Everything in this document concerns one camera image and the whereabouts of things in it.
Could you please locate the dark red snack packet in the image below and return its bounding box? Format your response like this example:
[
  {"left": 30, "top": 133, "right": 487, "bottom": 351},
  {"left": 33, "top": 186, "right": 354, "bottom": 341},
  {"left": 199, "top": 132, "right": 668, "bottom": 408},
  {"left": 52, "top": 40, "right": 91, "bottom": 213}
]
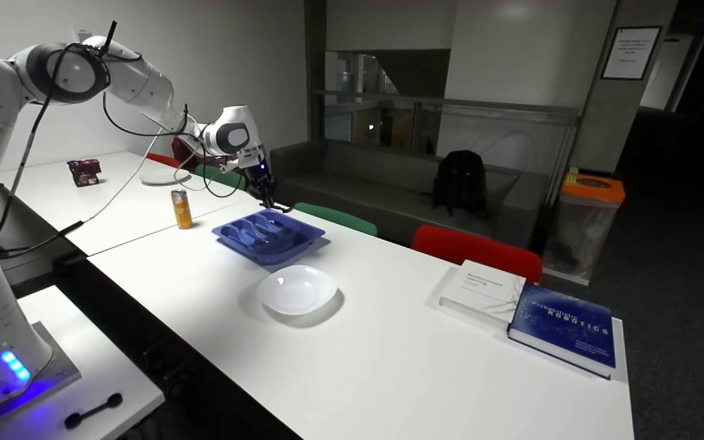
[{"left": 68, "top": 158, "right": 100, "bottom": 186}]

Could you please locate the grey sofa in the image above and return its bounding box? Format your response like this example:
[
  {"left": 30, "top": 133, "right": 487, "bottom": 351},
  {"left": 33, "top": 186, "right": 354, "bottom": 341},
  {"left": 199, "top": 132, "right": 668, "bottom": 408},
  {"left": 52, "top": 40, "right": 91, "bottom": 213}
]
[{"left": 269, "top": 142, "right": 549, "bottom": 247}]

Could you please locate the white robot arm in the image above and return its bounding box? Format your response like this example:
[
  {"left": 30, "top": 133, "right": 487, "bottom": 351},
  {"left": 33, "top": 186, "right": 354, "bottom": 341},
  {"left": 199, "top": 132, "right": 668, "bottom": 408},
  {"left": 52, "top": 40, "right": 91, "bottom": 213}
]
[{"left": 0, "top": 34, "right": 272, "bottom": 408}]

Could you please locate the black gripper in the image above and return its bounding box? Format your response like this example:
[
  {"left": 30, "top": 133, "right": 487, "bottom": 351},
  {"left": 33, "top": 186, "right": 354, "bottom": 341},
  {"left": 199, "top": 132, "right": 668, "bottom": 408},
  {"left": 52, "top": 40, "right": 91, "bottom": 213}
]
[{"left": 244, "top": 161, "right": 277, "bottom": 208}]

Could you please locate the small white plate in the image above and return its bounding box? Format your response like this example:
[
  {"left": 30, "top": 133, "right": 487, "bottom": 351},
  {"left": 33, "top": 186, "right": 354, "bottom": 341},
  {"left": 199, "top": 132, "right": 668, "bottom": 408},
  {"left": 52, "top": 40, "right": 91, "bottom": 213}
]
[{"left": 140, "top": 169, "right": 190, "bottom": 186}]

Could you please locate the white bowl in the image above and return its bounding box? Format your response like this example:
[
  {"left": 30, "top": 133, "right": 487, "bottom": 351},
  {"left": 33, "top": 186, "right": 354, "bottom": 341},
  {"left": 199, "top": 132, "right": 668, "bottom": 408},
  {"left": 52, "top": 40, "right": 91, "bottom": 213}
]
[{"left": 258, "top": 264, "right": 343, "bottom": 323}]

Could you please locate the black backpack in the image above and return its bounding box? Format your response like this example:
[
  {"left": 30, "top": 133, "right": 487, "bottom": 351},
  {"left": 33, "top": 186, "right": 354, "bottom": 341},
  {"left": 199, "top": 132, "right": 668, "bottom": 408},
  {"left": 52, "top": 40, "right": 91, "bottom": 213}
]
[{"left": 434, "top": 149, "right": 487, "bottom": 214}]

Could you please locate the red armchair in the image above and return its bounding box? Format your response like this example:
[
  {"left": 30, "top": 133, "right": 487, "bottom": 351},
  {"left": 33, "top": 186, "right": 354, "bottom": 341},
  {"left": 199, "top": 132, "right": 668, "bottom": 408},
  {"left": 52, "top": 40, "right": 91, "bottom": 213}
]
[{"left": 149, "top": 137, "right": 200, "bottom": 171}]

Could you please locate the black wrench tool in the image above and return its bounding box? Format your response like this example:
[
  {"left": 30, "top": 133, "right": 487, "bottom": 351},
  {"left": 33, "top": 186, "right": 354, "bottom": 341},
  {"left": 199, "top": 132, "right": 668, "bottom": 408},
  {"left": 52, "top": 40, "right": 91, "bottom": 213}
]
[{"left": 65, "top": 390, "right": 122, "bottom": 430}]

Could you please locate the orange lidded bin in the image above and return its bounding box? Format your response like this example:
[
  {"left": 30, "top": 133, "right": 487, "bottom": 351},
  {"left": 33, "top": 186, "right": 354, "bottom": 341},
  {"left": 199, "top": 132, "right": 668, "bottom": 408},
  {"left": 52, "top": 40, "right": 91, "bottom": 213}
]
[{"left": 546, "top": 171, "right": 627, "bottom": 285}]

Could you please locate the amber bottle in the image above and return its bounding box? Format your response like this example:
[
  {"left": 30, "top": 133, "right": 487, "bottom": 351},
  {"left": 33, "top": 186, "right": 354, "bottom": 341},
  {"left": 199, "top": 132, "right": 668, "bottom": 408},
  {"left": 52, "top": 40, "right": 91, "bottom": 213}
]
[{"left": 171, "top": 187, "right": 194, "bottom": 230}]

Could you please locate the green chair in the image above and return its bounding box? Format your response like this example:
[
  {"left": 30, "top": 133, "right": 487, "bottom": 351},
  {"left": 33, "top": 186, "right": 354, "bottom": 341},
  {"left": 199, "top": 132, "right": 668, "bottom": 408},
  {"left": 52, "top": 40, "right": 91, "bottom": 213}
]
[
  {"left": 194, "top": 163, "right": 244, "bottom": 187},
  {"left": 293, "top": 203, "right": 380, "bottom": 236}
]

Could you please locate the blue book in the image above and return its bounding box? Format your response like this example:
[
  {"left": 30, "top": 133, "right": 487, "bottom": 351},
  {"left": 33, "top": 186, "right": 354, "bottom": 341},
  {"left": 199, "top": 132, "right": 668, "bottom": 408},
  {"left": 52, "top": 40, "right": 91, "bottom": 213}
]
[{"left": 506, "top": 282, "right": 616, "bottom": 379}]

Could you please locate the blue cutlery tray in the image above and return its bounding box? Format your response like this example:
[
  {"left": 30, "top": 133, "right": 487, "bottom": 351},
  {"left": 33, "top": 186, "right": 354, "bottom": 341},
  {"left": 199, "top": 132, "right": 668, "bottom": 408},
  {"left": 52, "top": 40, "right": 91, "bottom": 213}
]
[{"left": 212, "top": 210, "right": 325, "bottom": 268}]

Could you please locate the red chair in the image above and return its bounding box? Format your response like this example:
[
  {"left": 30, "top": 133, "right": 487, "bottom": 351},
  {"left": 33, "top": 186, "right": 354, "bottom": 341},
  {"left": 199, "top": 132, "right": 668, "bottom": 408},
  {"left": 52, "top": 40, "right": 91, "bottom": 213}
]
[{"left": 412, "top": 224, "right": 542, "bottom": 282}]

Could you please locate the white book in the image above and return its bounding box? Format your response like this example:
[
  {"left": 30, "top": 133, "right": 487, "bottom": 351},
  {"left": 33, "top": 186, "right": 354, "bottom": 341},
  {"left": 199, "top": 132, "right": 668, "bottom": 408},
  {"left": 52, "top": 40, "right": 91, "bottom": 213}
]
[{"left": 431, "top": 258, "right": 527, "bottom": 326}]

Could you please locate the framed wall notice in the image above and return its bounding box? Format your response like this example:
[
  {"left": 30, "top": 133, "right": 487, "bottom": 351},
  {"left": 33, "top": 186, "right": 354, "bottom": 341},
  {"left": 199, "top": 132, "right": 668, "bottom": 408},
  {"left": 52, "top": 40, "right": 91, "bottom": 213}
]
[{"left": 602, "top": 27, "right": 660, "bottom": 81}]

